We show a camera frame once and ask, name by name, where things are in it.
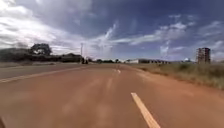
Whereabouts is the pole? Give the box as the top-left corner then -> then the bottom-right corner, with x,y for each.
79,42 -> 84,64

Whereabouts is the long low building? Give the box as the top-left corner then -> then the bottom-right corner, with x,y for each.
125,58 -> 173,65

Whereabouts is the reddish asphalt road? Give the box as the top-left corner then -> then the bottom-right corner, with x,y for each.
0,62 -> 224,128

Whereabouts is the white painted line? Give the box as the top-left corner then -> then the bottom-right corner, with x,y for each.
112,67 -> 162,128

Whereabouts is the row of trees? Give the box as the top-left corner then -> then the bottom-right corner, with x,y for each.
0,43 -> 83,64

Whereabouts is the dry grass verge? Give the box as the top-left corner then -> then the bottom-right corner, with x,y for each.
126,62 -> 224,90

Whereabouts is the tall unfinished building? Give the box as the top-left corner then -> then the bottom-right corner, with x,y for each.
195,47 -> 212,65

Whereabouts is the double yellow painted line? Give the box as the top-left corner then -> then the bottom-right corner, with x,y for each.
0,65 -> 88,84

